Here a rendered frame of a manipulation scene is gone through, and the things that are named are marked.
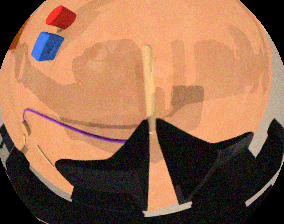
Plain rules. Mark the blue block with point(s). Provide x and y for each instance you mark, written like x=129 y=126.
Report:
x=46 y=46

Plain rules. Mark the round wooden button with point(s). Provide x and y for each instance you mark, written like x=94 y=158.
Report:
x=25 y=128

